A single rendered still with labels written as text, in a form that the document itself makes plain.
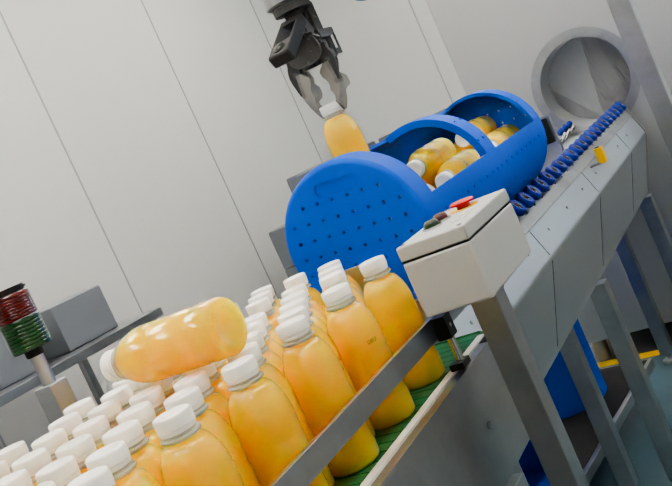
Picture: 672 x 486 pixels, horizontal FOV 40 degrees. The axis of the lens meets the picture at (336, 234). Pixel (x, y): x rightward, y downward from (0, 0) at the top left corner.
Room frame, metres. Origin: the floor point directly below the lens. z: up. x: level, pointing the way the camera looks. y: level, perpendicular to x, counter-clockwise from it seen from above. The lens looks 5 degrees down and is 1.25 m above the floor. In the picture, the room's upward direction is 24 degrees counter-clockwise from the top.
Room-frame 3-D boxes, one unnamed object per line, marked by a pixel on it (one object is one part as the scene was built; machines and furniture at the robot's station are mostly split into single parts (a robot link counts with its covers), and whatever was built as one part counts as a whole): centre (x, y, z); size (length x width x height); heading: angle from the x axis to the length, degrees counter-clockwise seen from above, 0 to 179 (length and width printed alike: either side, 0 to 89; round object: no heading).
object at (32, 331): (1.40, 0.50, 1.18); 0.06 x 0.06 x 0.05
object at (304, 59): (1.71, -0.10, 1.46); 0.09 x 0.08 x 0.12; 150
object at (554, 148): (2.71, -0.67, 1.00); 0.10 x 0.04 x 0.15; 60
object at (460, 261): (1.23, -0.15, 1.05); 0.20 x 0.10 x 0.10; 150
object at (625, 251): (3.35, -0.96, 0.31); 0.06 x 0.06 x 0.63; 60
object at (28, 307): (1.40, 0.50, 1.23); 0.06 x 0.06 x 0.04
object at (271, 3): (1.70, -0.09, 1.54); 0.10 x 0.09 x 0.05; 60
